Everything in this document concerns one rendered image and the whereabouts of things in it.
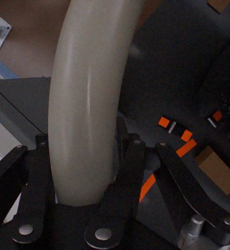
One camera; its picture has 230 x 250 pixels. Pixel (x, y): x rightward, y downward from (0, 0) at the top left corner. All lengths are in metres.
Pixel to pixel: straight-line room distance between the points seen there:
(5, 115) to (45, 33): 0.94
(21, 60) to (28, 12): 0.34
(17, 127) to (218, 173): 1.04
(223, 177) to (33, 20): 1.54
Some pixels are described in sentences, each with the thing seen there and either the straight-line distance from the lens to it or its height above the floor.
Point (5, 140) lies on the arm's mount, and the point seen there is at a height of 0.83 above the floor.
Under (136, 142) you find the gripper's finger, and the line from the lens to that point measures 0.15.
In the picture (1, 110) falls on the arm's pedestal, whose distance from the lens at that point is 0.51.
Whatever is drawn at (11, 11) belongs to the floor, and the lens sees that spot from 1.59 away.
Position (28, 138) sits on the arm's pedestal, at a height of 0.80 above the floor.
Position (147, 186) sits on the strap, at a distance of 1.32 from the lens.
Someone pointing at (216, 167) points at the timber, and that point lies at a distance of 1.20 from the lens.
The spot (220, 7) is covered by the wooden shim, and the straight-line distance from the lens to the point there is 1.29.
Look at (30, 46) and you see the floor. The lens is 1.41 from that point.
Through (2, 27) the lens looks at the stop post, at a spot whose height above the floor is 0.01.
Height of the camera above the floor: 1.17
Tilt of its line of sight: 74 degrees down
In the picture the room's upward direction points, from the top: 142 degrees counter-clockwise
